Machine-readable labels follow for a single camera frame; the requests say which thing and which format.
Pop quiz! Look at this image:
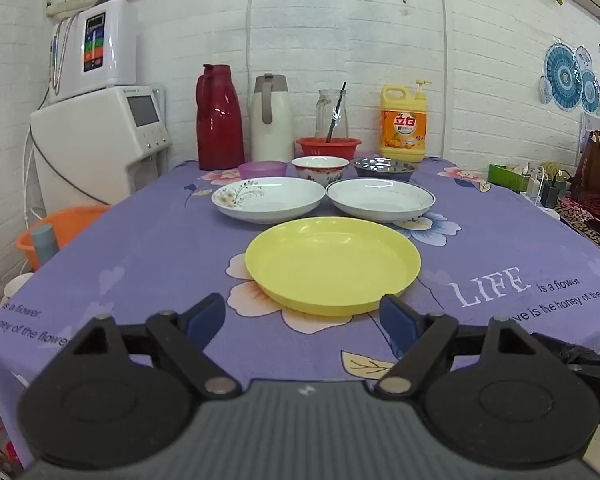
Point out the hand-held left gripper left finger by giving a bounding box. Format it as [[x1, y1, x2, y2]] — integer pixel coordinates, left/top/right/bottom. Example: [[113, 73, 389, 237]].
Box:
[[72, 292, 243, 401]]

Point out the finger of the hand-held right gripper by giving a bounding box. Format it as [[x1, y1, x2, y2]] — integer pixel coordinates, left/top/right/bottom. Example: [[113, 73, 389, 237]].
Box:
[[530, 332, 588, 361]]

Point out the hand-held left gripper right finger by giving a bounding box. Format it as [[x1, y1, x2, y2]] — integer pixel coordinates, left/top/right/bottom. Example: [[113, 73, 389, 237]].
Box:
[[375, 294, 538, 401]]

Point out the yellow plastic plate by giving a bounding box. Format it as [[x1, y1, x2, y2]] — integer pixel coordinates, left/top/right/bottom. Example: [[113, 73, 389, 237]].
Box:
[[245, 217, 422, 317]]

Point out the white floral ceramic plate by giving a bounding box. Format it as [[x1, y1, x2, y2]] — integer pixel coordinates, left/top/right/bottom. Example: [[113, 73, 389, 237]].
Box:
[[211, 177, 327, 224]]

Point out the stainless steel bowl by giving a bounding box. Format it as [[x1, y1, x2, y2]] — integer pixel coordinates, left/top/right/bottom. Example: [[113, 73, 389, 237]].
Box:
[[351, 157, 417, 183]]

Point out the purple plastic bowl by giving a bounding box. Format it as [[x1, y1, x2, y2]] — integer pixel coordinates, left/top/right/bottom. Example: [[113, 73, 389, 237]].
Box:
[[238, 161, 288, 180]]

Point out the floral ceramic bowl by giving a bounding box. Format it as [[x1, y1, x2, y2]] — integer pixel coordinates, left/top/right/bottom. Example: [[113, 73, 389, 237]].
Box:
[[291, 156, 350, 186]]

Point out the purple floral tablecloth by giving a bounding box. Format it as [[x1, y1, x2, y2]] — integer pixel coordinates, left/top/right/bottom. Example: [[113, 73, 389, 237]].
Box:
[[0, 155, 600, 480]]

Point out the leopard print cloth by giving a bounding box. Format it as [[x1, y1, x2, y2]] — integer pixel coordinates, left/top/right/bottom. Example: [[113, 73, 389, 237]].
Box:
[[555, 195, 600, 262]]

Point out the dark red knitted cloth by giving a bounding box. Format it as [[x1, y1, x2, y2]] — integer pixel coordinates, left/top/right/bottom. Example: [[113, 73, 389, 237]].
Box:
[[570, 189, 600, 232]]

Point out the white power strip with chargers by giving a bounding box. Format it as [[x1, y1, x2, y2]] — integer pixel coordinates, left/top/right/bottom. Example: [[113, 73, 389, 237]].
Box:
[[524, 161, 572, 213]]

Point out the orange plastic bucket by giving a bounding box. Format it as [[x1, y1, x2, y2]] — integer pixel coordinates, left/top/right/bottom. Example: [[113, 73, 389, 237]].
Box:
[[14, 205, 112, 271]]

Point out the green box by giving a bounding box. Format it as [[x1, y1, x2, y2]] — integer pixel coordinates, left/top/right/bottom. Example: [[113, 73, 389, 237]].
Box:
[[487, 163, 531, 192]]

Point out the red plastic basin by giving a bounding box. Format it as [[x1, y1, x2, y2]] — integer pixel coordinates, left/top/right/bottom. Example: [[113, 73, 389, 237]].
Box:
[[295, 137, 362, 161]]

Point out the yellow detergent bottle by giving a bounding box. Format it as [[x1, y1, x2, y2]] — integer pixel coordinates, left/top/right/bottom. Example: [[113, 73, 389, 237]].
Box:
[[379, 79, 432, 163]]

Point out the white plastic container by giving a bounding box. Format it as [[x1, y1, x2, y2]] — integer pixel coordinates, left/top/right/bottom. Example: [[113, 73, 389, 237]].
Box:
[[0, 273, 36, 311]]

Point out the red thermos jug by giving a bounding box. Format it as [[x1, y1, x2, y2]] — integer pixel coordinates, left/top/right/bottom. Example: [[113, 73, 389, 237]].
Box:
[[196, 64, 245, 171]]

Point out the white thermos jug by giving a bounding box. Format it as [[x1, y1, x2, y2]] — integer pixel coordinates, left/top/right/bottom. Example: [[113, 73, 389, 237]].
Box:
[[250, 73, 295, 163]]

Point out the white water dispenser with screen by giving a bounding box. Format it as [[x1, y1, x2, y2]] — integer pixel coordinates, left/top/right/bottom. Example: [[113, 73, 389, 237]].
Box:
[[30, 85, 173, 216]]

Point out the black stirring stick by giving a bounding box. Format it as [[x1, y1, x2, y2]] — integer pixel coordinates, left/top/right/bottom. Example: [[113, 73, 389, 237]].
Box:
[[326, 81, 347, 143]]

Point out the glass pitcher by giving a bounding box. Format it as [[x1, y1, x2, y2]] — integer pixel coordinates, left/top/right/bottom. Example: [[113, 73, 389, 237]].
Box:
[[316, 89, 349, 140]]

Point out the medium blue paper fan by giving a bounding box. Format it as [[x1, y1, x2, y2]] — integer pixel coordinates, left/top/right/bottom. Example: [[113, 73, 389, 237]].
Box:
[[578, 69, 600, 114]]

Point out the large blue paper fan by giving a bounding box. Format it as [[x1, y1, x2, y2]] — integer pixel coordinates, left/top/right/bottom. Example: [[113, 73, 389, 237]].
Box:
[[545, 42, 583, 111]]

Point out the white water purifier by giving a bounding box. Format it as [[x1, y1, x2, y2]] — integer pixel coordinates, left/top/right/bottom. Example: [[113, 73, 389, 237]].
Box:
[[50, 0, 139, 106]]

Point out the grey cable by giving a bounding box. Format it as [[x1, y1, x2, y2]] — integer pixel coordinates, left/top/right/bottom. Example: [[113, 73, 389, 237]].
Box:
[[26, 127, 112, 207]]

